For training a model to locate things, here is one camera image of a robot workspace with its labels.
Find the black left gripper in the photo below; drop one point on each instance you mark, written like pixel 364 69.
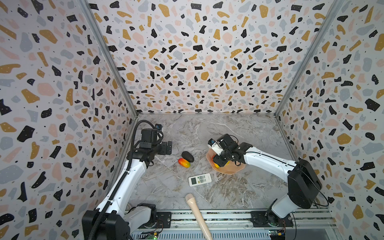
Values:
pixel 164 149

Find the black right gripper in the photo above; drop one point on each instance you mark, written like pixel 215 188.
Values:
pixel 223 154

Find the dark fake avocado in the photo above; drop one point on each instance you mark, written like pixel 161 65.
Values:
pixel 188 157

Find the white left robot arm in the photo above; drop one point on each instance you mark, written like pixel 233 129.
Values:
pixel 111 220

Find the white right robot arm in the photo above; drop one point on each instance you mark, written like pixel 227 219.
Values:
pixel 303 183

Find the yellow fake lemon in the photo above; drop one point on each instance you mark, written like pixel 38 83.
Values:
pixel 217 166

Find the pink wavy fruit bowl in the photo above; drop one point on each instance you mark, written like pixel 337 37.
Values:
pixel 229 169

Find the white remote control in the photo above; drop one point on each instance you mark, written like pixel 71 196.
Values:
pixel 199 180

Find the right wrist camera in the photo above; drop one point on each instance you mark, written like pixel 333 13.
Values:
pixel 215 146

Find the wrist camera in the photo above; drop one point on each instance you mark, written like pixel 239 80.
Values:
pixel 159 128
pixel 215 146

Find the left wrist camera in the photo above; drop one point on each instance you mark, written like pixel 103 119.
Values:
pixel 159 128

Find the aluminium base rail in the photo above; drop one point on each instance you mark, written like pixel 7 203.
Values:
pixel 311 224

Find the aluminium corner post left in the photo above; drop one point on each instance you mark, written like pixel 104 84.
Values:
pixel 84 5

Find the aluminium corner post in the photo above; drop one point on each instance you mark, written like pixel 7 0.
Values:
pixel 334 9
pixel 84 5

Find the aluminium corner post right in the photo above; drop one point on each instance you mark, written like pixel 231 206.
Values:
pixel 334 9

